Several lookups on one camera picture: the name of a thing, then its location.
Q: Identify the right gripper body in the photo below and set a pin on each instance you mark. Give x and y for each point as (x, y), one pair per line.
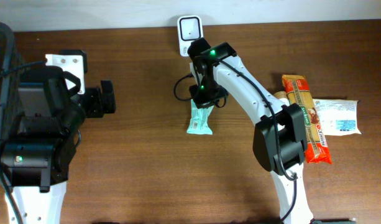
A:
(207, 93)

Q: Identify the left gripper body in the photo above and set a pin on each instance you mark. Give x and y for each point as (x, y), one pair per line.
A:
(89, 101)

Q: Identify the mint green snack pouch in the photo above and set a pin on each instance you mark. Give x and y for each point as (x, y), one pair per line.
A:
(199, 120)

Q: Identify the white tube with gold cap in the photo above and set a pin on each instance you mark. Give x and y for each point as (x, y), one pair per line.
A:
(282, 96)

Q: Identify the orange pasta package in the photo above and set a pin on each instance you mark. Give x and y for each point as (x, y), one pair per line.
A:
(298, 91)

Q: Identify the yellow snack bag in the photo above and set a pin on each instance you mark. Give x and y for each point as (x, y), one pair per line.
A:
(337, 117)

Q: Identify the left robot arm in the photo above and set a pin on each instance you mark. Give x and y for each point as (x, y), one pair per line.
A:
(42, 107)

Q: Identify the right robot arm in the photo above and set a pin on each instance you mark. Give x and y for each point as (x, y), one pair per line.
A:
(279, 143)

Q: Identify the white barcode scanner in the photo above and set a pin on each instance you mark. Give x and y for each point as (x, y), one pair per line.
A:
(190, 28)

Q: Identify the grey plastic mesh basket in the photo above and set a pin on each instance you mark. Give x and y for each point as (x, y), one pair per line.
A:
(10, 106)

